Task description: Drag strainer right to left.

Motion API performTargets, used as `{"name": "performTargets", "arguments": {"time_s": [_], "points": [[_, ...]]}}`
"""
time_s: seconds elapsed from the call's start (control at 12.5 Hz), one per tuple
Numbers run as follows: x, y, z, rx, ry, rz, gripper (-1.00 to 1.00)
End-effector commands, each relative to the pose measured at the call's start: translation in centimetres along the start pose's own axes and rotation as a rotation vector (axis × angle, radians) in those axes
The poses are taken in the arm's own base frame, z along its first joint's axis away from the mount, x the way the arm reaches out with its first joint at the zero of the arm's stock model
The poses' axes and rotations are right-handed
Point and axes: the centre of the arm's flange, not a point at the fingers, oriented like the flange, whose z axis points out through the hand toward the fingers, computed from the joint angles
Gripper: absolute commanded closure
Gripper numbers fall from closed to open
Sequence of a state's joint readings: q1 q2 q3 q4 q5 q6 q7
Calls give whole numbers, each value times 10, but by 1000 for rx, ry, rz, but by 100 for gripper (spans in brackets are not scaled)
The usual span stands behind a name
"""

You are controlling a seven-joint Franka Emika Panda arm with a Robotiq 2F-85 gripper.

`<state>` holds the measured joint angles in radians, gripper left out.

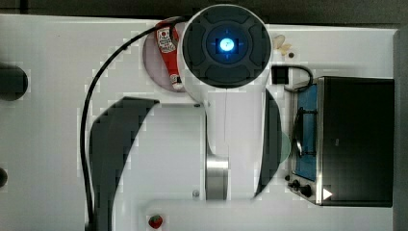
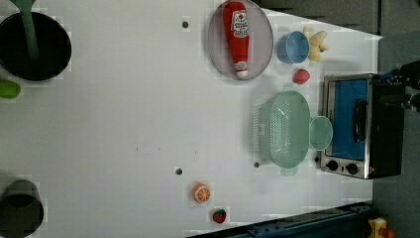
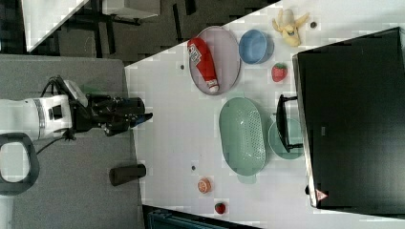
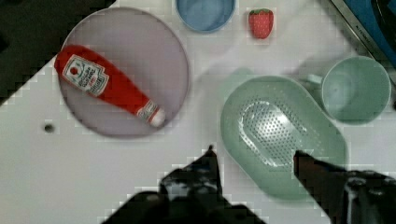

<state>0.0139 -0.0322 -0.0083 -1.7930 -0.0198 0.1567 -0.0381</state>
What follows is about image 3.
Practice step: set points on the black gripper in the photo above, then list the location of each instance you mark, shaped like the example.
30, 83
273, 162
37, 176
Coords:
113, 114

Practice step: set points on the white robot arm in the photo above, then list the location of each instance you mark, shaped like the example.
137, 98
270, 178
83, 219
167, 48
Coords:
61, 116

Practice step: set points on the dark cylinder cup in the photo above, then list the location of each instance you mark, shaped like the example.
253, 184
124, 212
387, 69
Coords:
121, 175

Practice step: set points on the red ketchup bottle plush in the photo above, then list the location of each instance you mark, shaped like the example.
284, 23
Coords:
201, 57

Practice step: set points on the orange slice toy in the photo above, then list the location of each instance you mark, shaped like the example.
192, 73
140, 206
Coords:
204, 185

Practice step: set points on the grey oval plate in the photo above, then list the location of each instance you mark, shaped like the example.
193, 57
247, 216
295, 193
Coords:
224, 49

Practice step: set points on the small red strawberry toy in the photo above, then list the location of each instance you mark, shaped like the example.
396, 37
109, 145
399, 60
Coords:
220, 208

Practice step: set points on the blue bowl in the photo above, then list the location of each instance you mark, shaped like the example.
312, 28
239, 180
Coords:
255, 47

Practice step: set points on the white table in background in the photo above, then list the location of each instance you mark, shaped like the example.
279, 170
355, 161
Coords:
42, 17

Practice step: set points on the black toaster oven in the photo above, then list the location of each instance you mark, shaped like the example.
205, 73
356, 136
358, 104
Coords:
351, 105

